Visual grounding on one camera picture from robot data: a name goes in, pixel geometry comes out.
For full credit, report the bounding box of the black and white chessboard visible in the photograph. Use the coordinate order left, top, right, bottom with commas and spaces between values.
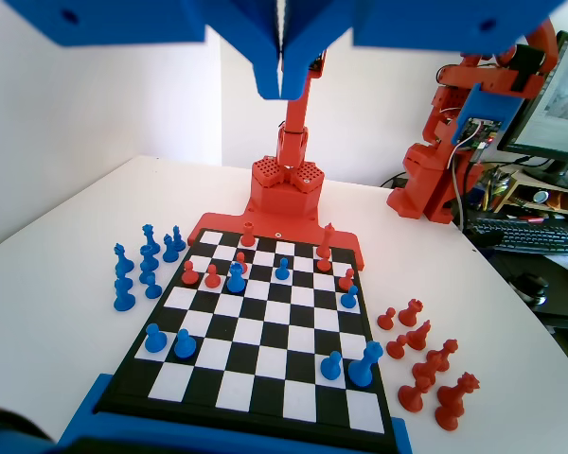
97, 228, 399, 448

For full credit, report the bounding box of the black computer mouse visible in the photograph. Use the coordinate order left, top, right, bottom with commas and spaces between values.
509, 272, 550, 308

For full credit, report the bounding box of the blue chess queen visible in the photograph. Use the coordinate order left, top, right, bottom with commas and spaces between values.
140, 223, 161, 252

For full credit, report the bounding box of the blue controller board mount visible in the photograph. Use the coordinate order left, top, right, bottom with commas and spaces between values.
452, 82, 522, 152

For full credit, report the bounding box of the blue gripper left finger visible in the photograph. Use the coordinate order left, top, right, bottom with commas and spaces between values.
2, 0, 284, 101

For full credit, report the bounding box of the white cable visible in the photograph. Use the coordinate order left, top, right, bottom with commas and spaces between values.
447, 141, 472, 233

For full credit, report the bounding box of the blue chess rook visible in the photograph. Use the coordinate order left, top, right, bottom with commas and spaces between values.
225, 262, 246, 293
138, 244, 158, 273

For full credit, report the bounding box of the blue tall piece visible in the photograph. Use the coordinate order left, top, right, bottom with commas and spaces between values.
347, 340, 384, 388

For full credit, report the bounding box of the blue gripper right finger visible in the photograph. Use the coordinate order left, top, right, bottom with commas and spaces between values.
283, 0, 568, 101

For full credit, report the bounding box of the black computer monitor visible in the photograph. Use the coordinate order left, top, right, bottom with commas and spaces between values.
496, 30, 568, 190

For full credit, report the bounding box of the black keyboard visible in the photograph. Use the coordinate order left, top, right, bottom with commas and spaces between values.
466, 216, 568, 257

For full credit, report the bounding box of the wooden desk organizer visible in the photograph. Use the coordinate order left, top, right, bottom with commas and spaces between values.
494, 167, 568, 217

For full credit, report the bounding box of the blue arm base plate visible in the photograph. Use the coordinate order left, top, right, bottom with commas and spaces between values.
56, 373, 414, 454

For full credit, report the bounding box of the red tall piece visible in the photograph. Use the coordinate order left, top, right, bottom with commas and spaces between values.
315, 221, 337, 260

